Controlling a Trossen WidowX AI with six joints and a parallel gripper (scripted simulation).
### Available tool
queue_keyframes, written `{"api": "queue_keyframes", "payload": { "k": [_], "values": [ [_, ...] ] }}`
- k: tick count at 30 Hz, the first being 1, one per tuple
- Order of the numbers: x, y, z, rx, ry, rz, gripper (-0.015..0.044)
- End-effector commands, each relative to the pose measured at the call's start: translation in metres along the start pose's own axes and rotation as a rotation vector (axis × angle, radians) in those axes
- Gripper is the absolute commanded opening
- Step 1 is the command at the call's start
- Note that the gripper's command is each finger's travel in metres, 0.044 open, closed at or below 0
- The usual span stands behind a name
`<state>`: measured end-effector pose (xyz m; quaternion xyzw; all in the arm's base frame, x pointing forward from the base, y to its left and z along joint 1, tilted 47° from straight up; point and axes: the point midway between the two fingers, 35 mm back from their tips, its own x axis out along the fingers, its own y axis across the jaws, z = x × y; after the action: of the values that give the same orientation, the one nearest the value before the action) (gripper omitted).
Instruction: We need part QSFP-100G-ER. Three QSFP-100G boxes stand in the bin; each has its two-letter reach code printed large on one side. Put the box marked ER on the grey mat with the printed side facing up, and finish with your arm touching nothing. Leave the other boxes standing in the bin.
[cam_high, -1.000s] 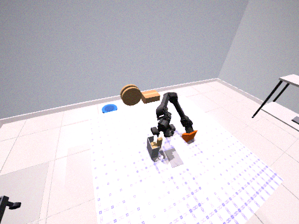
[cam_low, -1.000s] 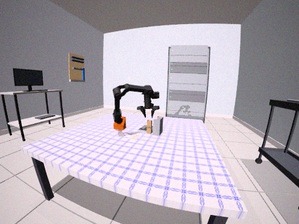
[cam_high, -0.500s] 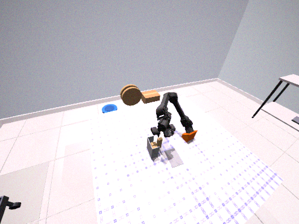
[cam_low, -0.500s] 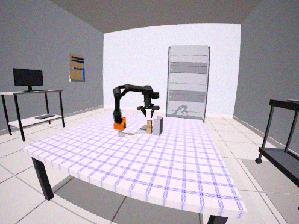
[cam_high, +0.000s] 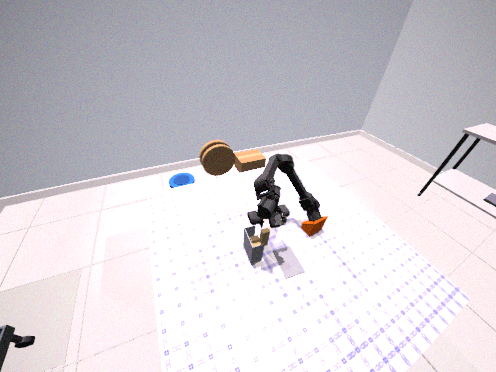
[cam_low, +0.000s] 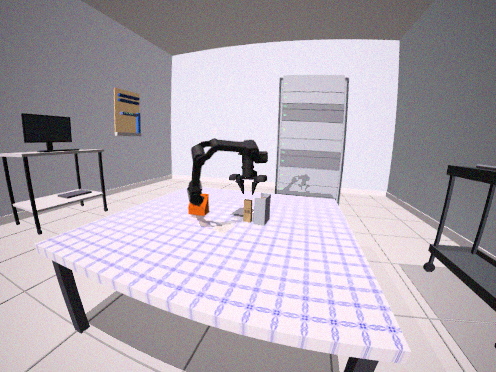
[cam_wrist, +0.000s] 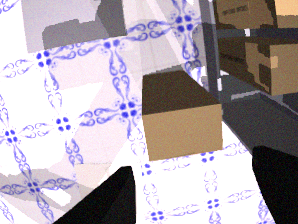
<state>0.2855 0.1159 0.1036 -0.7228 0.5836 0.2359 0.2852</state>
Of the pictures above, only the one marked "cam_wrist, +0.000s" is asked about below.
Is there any grey open bin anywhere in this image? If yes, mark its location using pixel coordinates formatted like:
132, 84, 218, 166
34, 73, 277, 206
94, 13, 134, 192
198, 0, 298, 157

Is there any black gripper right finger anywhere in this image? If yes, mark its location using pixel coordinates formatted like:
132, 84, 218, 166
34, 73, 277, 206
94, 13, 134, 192
251, 145, 298, 224

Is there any tan cardboard box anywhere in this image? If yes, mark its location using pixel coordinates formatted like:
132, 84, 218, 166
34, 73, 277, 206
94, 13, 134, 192
142, 69, 223, 161
213, 0, 298, 30
217, 36, 298, 96

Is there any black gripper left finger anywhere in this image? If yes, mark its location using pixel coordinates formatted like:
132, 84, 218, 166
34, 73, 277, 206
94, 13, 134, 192
53, 165, 137, 224

